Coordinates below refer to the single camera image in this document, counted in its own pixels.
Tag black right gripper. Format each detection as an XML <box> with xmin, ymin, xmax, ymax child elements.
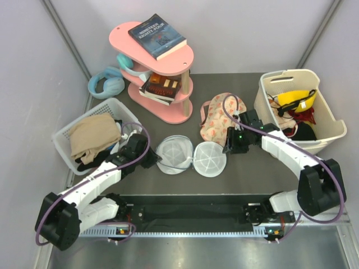
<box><xmin>223</xmin><ymin>127</ymin><xmax>250</xmax><ymax>155</ymax></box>

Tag yellow black bra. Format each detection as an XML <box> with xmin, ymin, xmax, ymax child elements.
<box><xmin>274</xmin><ymin>89</ymin><xmax>317</xmax><ymax>117</ymax></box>

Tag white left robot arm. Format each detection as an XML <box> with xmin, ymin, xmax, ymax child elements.
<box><xmin>35</xmin><ymin>134</ymin><xmax>162</xmax><ymax>251</ymax></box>

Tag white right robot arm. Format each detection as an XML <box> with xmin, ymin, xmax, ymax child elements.
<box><xmin>224</xmin><ymin>110</ymin><xmax>346</xmax><ymax>222</ymax></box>

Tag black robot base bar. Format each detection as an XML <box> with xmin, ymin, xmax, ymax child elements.
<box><xmin>110</xmin><ymin>194</ymin><xmax>295</xmax><ymax>232</ymax></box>

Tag cream plastic laundry basket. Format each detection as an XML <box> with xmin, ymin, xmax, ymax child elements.
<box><xmin>254</xmin><ymin>69</ymin><xmax>347</xmax><ymax>155</ymax></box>

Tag white perforated plastic basket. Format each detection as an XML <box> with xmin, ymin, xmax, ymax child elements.
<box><xmin>52</xmin><ymin>98</ymin><xmax>142</xmax><ymax>175</ymax></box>

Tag black white blue garment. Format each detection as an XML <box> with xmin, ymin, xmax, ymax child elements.
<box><xmin>107</xmin><ymin>120</ymin><xmax>122</xmax><ymax>152</ymax></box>

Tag peach garment in basket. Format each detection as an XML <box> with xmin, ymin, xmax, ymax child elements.
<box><xmin>268</xmin><ymin>99</ymin><xmax>298</xmax><ymax>137</ymax></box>

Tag pink three-tier shelf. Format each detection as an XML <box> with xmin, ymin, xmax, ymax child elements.
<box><xmin>109</xmin><ymin>21</ymin><xmax>194</xmax><ymax>124</ymax></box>

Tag dark red paperback book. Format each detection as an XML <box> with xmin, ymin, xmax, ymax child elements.
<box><xmin>139</xmin><ymin>72</ymin><xmax>182</xmax><ymax>101</ymax></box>

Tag beige folded garment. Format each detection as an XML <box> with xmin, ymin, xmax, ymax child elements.
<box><xmin>68</xmin><ymin>113</ymin><xmax>115</xmax><ymax>165</ymax></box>

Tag black garment in basket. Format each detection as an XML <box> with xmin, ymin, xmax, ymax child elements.
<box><xmin>283</xmin><ymin>122</ymin><xmax>317</xmax><ymax>141</ymax></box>

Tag blue headphones on floor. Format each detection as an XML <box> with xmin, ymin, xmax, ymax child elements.
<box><xmin>88</xmin><ymin>66</ymin><xmax>125</xmax><ymax>100</ymax></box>

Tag teal headphones on shelf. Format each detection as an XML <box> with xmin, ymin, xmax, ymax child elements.
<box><xmin>117</xmin><ymin>53</ymin><xmax>152</xmax><ymax>82</ymax></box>

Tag blue Nineteen Eighty-Four book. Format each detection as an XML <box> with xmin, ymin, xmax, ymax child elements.
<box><xmin>128</xmin><ymin>13</ymin><xmax>187</xmax><ymax>61</ymax></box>

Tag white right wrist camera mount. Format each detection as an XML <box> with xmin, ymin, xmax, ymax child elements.
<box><xmin>232</xmin><ymin>110</ymin><xmax>243</xmax><ymax>131</ymax></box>

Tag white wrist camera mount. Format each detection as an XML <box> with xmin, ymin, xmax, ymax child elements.
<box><xmin>232</xmin><ymin>110</ymin><xmax>243</xmax><ymax>131</ymax></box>
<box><xmin>121</xmin><ymin>129</ymin><xmax>138</xmax><ymax>142</ymax></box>

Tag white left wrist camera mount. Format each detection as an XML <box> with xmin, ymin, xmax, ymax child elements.
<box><xmin>121</xmin><ymin>129</ymin><xmax>138</xmax><ymax>142</ymax></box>

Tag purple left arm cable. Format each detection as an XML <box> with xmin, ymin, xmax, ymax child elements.
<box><xmin>34</xmin><ymin>122</ymin><xmax>151</xmax><ymax>247</ymax></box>

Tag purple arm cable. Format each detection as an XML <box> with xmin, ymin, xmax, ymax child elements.
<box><xmin>222</xmin><ymin>94</ymin><xmax>347</xmax><ymax>224</ymax></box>
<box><xmin>34</xmin><ymin>122</ymin><xmax>151</xmax><ymax>247</ymax></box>

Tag red strappy garment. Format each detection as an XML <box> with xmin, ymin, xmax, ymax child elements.
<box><xmin>288</xmin><ymin>108</ymin><xmax>316</xmax><ymax>124</ymax></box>

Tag grey slotted cable duct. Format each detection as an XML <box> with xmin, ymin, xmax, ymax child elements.
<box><xmin>79</xmin><ymin>225</ymin><xmax>283</xmax><ymax>239</ymax></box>

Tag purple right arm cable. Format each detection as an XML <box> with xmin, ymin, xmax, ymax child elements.
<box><xmin>222</xmin><ymin>94</ymin><xmax>347</xmax><ymax>224</ymax></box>

